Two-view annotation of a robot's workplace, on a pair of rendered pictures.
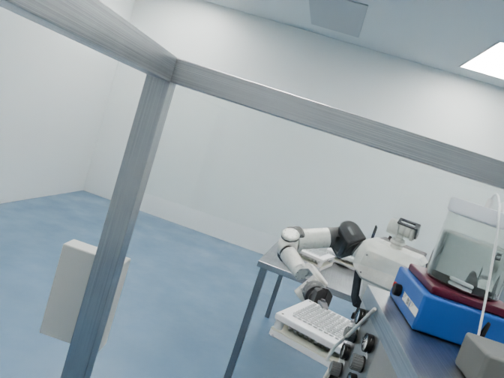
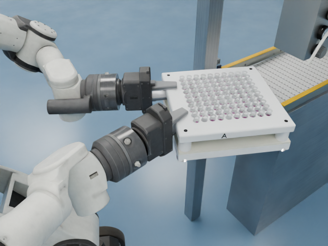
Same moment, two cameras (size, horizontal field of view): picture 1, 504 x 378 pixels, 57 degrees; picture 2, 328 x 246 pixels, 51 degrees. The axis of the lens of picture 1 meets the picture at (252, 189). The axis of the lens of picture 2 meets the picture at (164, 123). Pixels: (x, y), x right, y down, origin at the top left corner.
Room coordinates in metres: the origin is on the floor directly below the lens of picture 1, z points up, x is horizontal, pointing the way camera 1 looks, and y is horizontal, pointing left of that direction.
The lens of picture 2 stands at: (1.86, 0.08, 1.49)
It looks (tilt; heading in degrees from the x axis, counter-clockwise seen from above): 39 degrees down; 232
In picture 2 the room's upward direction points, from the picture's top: straight up
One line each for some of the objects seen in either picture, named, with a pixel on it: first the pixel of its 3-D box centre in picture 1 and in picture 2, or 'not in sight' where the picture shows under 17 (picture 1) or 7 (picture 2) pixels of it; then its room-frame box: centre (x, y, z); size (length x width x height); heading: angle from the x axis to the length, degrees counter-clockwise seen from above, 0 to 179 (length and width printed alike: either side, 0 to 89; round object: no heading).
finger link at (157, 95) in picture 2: not in sight; (164, 96); (1.44, -0.46, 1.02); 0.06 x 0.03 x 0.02; 143
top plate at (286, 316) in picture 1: (326, 325); (221, 99); (1.36, -0.35, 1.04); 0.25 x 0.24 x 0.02; 61
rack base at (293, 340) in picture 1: (321, 340); (219, 115); (1.36, -0.35, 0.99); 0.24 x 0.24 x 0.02; 61
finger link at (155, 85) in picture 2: not in sight; (163, 84); (1.44, -0.46, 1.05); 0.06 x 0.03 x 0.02; 143
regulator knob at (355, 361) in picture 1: (357, 360); not in sight; (0.89, -0.31, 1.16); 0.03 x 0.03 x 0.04; 88
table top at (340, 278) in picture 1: (353, 268); not in sight; (3.12, -0.84, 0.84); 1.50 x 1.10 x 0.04; 169
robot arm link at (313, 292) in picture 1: (317, 299); (141, 141); (1.59, -0.34, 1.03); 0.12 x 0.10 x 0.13; 3
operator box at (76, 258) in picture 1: (85, 295); not in sight; (1.19, 0.34, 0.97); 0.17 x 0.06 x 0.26; 88
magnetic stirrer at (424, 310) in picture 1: (449, 304); not in sight; (0.94, -0.46, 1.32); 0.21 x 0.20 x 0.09; 88
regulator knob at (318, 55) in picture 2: (336, 366); (319, 50); (1.03, -0.32, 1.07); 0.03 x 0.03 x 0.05; 88
